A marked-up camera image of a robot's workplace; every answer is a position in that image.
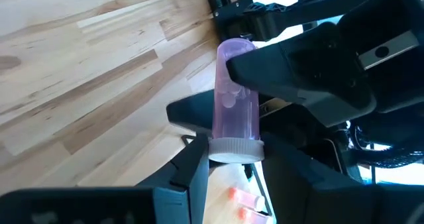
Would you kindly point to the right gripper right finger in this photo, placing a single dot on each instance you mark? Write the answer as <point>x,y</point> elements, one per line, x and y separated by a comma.
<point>298,201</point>

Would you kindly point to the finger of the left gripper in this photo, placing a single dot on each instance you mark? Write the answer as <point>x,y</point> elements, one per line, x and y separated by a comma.
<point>192,113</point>
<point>281,75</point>

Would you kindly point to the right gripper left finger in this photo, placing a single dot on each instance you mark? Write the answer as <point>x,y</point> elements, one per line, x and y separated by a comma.
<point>185,197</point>

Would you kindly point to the purple pill bottle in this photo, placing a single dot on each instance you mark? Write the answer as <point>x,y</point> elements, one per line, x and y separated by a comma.
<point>235,118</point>

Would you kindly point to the pink pill bottle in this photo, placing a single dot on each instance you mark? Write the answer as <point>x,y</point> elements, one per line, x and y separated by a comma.
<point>253,217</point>
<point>246,198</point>

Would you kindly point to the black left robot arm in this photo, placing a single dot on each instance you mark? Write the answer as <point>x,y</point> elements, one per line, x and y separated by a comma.
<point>265,18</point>

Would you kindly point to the black aluminium rig frame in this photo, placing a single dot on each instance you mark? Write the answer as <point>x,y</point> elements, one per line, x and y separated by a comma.
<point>228,18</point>

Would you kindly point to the left wrist camera housing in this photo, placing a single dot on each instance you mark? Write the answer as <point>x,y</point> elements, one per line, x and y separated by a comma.
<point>387,50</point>

